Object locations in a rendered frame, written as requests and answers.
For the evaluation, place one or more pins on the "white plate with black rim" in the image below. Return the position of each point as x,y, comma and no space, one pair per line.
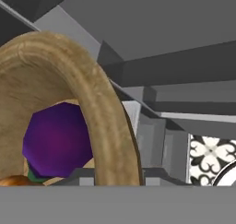
228,177

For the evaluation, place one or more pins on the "purple eggplant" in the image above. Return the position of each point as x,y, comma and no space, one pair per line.
56,140

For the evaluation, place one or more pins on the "brown chicken drumstick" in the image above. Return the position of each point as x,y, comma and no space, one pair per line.
17,181

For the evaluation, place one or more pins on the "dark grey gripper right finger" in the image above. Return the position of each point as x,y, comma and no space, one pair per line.
155,175

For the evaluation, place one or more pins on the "wooden bowl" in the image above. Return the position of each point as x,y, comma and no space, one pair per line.
101,117

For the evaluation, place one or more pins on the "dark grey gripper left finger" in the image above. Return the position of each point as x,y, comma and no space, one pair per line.
82,176

